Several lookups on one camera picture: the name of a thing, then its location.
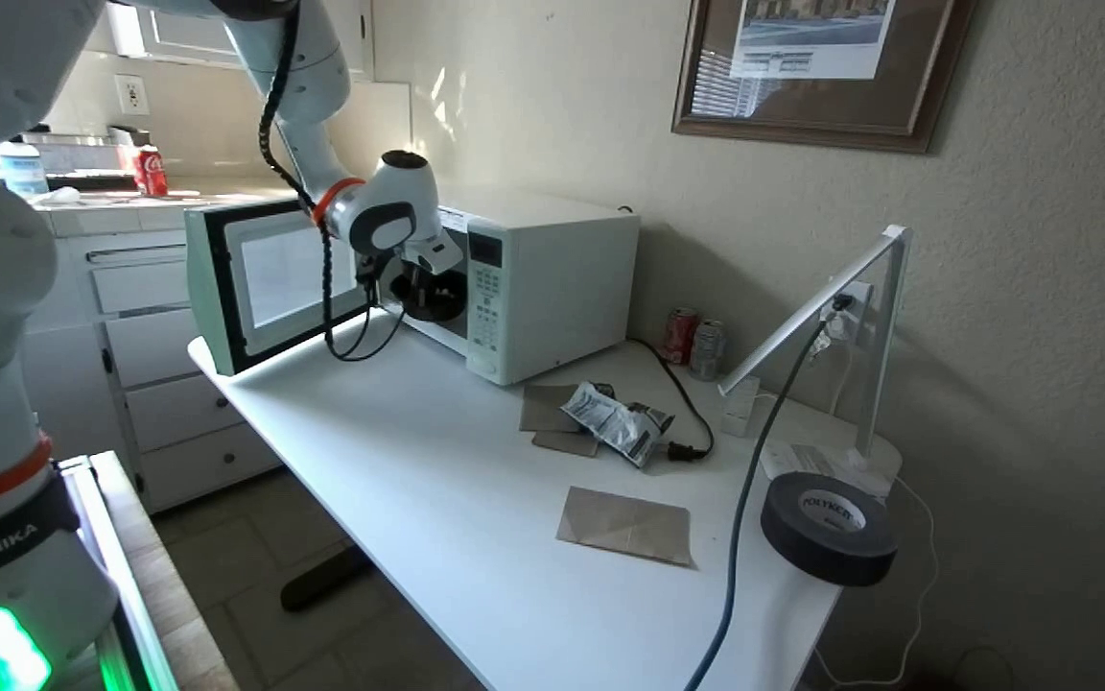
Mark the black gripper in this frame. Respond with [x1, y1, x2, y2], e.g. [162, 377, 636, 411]
[376, 251, 439, 308]

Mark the black round bowl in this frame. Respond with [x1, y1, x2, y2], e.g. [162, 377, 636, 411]
[403, 261, 471, 327]

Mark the white microwave oven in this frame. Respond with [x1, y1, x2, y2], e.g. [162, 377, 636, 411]
[397, 187, 645, 390]

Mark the crinkled silver plastic packet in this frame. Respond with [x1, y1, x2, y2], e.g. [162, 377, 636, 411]
[559, 380, 681, 471]

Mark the white drawer cabinet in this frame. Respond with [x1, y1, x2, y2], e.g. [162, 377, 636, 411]
[27, 187, 292, 519]

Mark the red soda can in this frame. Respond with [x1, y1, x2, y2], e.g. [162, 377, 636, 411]
[127, 137, 173, 198]

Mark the small red can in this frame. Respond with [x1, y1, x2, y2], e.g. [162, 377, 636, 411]
[659, 308, 701, 370]

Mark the black table foot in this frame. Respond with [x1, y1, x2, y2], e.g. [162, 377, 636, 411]
[275, 546, 380, 614]

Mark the small silver can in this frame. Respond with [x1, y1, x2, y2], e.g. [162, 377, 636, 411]
[690, 315, 736, 384]

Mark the green lit robot platform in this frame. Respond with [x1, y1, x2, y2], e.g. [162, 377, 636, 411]
[0, 444, 242, 691]

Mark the white desk lamp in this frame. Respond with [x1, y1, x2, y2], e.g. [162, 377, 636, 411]
[714, 222, 915, 498]

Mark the black tape roll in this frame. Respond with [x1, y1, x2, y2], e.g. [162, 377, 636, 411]
[761, 468, 905, 592]

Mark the brown framed picture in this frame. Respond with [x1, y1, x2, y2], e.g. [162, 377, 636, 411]
[673, 0, 983, 156]

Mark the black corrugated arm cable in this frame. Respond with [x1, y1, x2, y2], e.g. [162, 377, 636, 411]
[252, 0, 411, 370]

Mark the black power cable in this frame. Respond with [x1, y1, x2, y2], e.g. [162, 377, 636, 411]
[634, 338, 719, 466]

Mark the white wall light switch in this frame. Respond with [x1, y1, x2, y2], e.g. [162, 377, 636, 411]
[113, 71, 153, 119]

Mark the blue cable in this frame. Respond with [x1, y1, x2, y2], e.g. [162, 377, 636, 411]
[685, 302, 842, 691]

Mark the white wall outlet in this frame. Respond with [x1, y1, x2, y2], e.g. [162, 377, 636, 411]
[828, 280, 883, 347]

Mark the thin white cable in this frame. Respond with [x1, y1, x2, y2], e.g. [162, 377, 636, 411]
[814, 471, 960, 691]

